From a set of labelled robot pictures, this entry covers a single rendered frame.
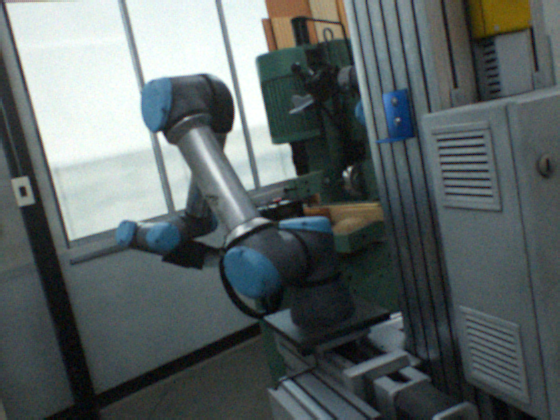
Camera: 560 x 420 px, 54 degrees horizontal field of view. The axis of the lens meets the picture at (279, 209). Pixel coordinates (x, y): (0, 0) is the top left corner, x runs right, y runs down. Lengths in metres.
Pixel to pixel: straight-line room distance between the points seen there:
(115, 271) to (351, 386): 2.13
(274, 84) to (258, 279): 0.94
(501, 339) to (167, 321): 2.50
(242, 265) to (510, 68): 0.60
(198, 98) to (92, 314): 1.99
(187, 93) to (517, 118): 0.72
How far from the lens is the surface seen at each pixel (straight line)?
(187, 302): 3.27
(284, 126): 1.89
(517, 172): 0.80
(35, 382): 3.07
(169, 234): 1.46
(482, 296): 0.93
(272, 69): 1.90
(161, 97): 1.22
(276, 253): 1.12
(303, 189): 1.92
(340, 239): 1.72
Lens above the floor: 1.26
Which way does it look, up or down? 8 degrees down
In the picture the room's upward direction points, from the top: 12 degrees counter-clockwise
